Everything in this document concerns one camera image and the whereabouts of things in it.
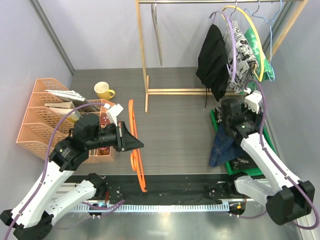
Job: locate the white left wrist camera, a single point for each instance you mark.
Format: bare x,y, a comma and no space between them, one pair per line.
112,112

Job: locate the blue denim jeans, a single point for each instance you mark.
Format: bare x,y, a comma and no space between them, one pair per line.
225,147

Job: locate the blue wire hanger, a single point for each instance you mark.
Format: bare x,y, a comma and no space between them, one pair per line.
270,23

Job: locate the orange file organizer rack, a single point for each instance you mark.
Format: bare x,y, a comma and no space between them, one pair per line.
39,121

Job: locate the green hanging garment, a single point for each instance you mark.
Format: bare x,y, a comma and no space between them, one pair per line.
269,75

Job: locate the pink capped bottle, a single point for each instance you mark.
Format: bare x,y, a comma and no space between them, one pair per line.
104,151

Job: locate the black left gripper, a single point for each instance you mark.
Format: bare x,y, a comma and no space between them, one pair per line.
125,140

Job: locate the yellow plastic hanger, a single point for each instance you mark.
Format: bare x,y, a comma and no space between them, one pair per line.
254,42

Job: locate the black white patterned trousers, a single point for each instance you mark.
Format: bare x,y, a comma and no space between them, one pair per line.
220,115

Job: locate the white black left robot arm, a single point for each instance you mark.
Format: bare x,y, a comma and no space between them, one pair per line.
37,213

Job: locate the orange compartment basket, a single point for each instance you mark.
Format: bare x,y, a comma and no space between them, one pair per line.
93,154

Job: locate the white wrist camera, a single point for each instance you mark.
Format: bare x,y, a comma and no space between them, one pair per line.
253,101
112,112

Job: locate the purple plastic hanger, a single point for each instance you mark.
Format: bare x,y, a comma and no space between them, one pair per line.
234,50

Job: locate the wooden clothes rack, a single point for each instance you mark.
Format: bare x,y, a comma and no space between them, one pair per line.
183,26

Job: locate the clear acrylic hanger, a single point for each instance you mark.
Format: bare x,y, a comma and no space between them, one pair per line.
157,32

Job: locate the papers in organizer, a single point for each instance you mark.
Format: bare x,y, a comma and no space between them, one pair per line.
71,100

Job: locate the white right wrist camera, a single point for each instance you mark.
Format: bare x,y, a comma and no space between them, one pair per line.
253,101

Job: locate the orange plastic hanger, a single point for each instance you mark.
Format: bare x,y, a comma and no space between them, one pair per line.
135,156

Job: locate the white black printed garment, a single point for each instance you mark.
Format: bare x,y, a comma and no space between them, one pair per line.
246,61

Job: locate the yellow mug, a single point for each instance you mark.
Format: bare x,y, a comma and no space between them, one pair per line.
103,91

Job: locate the green plastic tray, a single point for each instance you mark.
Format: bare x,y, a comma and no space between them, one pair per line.
226,152

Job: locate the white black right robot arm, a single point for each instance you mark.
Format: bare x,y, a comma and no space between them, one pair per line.
286,198

